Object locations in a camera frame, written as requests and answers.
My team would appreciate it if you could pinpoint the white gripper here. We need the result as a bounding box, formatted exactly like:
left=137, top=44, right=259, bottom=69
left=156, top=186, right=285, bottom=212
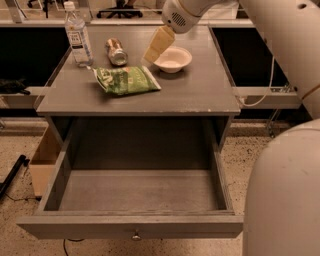
left=143, top=0, right=200, bottom=63

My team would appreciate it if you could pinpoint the clear plastic water bottle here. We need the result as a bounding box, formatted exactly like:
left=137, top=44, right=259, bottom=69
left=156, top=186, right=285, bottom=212
left=64, top=1, right=93, bottom=67

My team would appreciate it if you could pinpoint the silver metal can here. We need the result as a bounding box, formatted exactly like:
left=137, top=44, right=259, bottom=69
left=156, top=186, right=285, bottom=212
left=106, top=38, right=128, bottom=66

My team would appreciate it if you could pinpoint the metal drawer knob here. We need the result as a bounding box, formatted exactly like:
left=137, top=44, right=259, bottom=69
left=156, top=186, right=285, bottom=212
left=131, top=230, right=142, bottom=241

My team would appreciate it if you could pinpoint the black floor cable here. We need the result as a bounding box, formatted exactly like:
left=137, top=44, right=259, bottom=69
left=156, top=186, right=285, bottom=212
left=62, top=237, right=86, bottom=256

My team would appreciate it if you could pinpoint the white paper bowl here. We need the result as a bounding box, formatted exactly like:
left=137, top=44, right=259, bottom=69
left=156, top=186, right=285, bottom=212
left=154, top=46, right=192, bottom=74

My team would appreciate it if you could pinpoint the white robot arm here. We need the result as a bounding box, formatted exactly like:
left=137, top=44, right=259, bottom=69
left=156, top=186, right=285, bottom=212
left=239, top=0, right=320, bottom=256

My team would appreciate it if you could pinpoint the white cable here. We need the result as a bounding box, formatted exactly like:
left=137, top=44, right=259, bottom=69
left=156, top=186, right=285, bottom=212
left=240, top=56, right=276, bottom=108

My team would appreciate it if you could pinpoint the black office chair base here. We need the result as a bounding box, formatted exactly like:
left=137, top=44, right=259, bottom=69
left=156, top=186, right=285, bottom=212
left=96, top=0, right=143, bottom=19

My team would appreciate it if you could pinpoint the open grey top drawer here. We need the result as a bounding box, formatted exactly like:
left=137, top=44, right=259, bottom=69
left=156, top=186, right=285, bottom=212
left=17, top=117, right=243, bottom=239

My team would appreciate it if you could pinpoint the metal railing frame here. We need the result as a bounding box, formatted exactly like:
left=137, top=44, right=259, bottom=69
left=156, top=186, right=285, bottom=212
left=0, top=0, right=258, bottom=29

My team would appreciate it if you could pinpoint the black bar on floor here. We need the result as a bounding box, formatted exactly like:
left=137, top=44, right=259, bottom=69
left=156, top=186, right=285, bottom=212
left=0, top=155, right=29, bottom=199

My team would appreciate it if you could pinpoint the grey wooden cabinet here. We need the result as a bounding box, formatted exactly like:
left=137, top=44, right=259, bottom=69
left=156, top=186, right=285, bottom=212
left=37, top=25, right=240, bottom=137

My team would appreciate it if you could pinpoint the black object on ledge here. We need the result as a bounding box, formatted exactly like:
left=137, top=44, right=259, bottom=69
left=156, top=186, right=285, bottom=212
left=0, top=79, right=31, bottom=95

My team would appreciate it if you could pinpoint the green jalapeno chip bag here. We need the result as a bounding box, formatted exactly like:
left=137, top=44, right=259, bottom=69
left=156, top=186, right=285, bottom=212
left=87, top=66, right=161, bottom=96

